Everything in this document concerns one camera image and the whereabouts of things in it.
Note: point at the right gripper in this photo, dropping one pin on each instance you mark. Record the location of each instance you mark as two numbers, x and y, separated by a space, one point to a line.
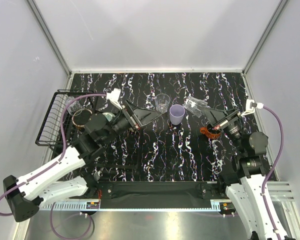
221 118

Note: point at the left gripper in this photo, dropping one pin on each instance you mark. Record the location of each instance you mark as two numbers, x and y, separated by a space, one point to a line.
144 115

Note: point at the orange black mug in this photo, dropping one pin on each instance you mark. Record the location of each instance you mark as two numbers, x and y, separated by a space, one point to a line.
209 134

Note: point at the small clear glass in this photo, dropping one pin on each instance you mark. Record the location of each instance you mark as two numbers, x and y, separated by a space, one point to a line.
194 105
74 106

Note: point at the green glazed ceramic mug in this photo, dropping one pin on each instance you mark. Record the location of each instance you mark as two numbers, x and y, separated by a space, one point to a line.
109 116

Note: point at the black mug red inside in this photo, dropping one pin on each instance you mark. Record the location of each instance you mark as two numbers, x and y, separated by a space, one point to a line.
81 117

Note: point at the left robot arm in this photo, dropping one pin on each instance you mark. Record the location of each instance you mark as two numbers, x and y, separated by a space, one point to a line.
25 195

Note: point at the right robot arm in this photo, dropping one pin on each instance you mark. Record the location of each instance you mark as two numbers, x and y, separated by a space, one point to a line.
247 186

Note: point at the tall clear glass tumbler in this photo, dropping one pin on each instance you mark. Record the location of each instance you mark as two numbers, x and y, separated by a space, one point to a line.
162 102

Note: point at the lilac plastic cup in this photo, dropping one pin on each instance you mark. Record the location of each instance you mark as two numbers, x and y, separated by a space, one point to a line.
176 114

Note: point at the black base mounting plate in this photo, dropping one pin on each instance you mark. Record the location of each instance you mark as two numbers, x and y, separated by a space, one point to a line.
159 194

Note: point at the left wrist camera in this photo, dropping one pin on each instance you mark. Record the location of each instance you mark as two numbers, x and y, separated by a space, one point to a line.
113 97

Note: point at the grey cable duct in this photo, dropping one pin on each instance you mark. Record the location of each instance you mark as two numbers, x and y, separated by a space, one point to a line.
93 206

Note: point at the black wire dish rack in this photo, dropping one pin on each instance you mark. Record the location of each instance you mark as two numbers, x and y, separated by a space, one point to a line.
57 128

